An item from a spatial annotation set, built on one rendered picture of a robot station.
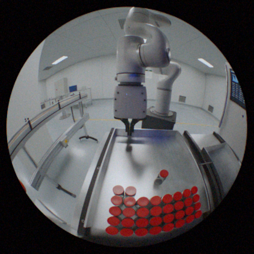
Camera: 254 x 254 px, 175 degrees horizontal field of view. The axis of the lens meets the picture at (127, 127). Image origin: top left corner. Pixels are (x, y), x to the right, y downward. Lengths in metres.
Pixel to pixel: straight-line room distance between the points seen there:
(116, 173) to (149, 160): 0.10
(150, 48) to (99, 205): 0.36
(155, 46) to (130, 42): 0.07
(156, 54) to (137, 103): 0.15
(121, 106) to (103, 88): 5.19
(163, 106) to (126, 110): 0.42
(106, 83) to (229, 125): 5.40
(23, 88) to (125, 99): 1.47
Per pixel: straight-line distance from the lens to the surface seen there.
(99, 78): 5.51
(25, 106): 1.50
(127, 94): 0.24
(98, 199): 0.22
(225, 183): 0.41
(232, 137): 0.93
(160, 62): 0.21
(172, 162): 0.28
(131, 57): 0.23
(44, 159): 1.03
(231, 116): 0.92
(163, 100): 0.63
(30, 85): 1.58
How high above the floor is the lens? 1.09
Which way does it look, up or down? 30 degrees down
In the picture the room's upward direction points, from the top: straight up
